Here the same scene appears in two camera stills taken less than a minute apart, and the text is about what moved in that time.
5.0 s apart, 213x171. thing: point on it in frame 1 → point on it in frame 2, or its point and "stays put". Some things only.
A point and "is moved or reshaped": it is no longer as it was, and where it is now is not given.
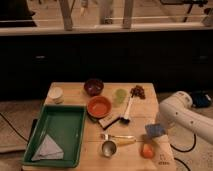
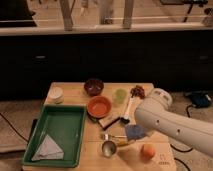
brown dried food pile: [138, 91] stays put
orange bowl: [99, 107] stays put
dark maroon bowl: [93, 86] stays put
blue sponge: [155, 130] is moved or reshaped
